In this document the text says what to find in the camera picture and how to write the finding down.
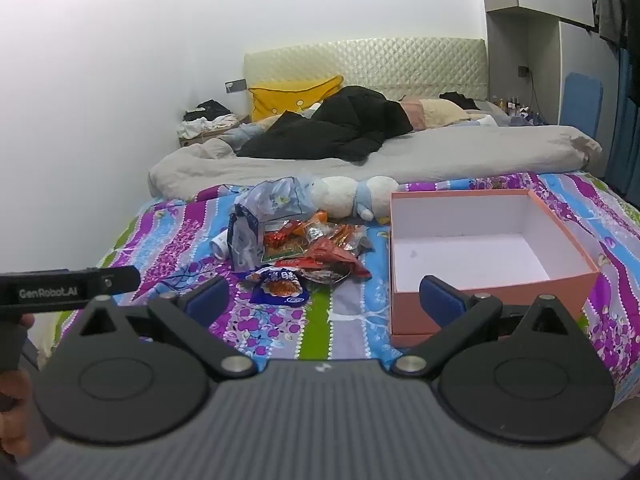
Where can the clear blue plastic bag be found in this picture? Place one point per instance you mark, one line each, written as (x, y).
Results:
(275, 195)

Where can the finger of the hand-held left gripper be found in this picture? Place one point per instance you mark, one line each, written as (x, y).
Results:
(112, 280)

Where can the white plush toy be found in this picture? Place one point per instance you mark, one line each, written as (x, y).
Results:
(335, 195)

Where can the pink cardboard box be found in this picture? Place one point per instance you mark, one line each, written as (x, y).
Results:
(475, 255)

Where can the dark blue stand-up pouch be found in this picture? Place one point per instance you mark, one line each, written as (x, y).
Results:
(245, 240)

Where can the pink pillow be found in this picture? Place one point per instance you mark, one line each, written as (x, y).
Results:
(412, 112)

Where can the heap of clothes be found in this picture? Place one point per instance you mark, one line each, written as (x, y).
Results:
(205, 122)

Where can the grey duvet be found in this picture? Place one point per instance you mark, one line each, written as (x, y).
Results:
(450, 155)

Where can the person's left hand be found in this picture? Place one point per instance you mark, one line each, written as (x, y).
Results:
(12, 410)

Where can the light blue cloth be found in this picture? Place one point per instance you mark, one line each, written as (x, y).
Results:
(242, 135)

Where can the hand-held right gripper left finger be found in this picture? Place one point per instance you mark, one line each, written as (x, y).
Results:
(207, 302)

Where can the silver snack packet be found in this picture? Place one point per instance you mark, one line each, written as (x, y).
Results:
(362, 246)

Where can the small black garment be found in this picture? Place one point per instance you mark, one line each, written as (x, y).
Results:
(457, 99)

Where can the grey hanging garment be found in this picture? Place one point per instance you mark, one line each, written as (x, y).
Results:
(612, 0)

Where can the grey wall socket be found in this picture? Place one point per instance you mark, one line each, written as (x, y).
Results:
(236, 87)

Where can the pile of red orange packets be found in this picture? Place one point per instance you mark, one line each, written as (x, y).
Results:
(320, 255)

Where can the black wall socket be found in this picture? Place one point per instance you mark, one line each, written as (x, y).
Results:
(524, 71)

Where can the cream padded headboard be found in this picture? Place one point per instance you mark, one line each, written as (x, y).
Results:
(390, 65)

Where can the blue curtain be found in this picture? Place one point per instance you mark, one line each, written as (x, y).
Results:
(625, 125)

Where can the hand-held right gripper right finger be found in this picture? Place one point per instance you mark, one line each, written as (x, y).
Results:
(442, 305)

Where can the yellow pillow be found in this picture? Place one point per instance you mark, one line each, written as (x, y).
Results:
(280, 97)

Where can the group of small bottles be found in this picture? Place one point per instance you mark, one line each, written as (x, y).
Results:
(515, 109)

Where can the black jacket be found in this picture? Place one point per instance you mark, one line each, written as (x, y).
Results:
(340, 125)

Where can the white bottle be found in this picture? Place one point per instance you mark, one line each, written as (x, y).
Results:
(220, 247)

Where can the beige pillow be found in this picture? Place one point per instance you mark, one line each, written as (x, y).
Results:
(442, 110)

